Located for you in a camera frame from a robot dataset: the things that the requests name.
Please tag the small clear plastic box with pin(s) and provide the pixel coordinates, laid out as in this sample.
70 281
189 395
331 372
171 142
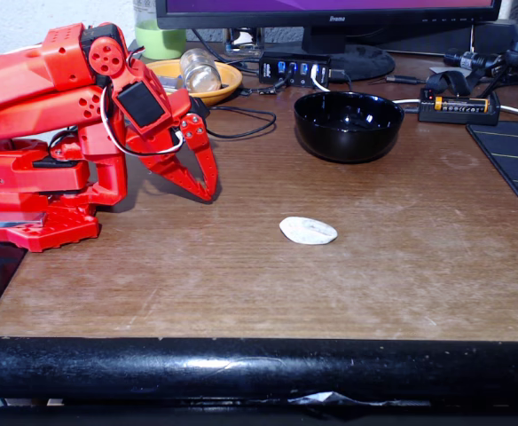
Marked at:
170 83

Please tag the clear glass jar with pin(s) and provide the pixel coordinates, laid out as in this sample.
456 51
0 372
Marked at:
200 71

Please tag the yellow ceramic dish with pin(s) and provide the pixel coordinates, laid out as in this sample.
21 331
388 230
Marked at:
230 82

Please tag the green clear bottle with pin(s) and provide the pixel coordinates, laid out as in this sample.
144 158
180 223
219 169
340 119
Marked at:
159 42

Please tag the black usb hub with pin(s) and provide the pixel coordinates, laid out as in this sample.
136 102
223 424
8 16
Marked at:
270 68

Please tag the black glossy bowl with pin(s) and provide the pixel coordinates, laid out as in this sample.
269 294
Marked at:
347 128

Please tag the metal clamp bar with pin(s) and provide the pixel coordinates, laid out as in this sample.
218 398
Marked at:
10 219

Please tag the black computer monitor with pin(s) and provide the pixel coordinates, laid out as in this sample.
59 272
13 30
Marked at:
374 13

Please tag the black battery charger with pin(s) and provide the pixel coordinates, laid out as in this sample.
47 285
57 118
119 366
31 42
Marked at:
458 116

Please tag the yellow black battery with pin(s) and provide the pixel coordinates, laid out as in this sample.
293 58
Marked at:
460 104

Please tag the black flashlight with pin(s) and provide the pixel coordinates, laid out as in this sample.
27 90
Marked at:
469 60

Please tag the black mat with yellow lines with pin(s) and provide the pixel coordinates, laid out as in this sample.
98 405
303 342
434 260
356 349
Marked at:
516 155

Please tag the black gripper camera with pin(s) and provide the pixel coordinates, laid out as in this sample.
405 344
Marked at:
199 106

